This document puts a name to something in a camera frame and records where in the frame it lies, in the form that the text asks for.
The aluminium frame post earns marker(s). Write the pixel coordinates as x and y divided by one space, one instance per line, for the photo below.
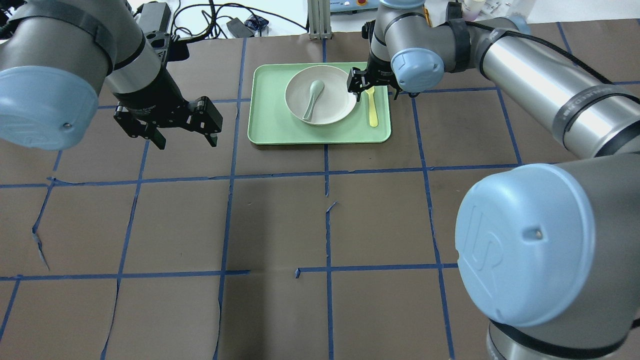
318 17

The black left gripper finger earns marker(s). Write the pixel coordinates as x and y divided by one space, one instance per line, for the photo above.
155 136
205 119

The white round plate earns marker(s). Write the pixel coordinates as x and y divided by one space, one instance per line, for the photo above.
332 106

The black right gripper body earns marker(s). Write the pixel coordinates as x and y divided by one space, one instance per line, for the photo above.
378 77

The mint green tray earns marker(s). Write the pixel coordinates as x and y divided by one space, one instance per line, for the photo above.
270 122

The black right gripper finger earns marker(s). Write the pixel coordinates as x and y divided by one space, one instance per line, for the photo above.
358 82

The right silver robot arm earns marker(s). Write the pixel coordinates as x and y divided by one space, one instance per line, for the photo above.
396 206

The mint green plastic spoon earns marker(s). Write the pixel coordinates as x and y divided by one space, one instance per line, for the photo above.
315 90

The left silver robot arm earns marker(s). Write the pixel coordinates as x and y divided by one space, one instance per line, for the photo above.
59 54

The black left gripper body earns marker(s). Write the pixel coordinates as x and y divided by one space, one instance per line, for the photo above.
161 96

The yellow plastic fork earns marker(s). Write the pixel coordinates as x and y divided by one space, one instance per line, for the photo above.
372 108

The black power adapter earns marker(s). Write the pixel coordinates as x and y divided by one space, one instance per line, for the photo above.
238 29

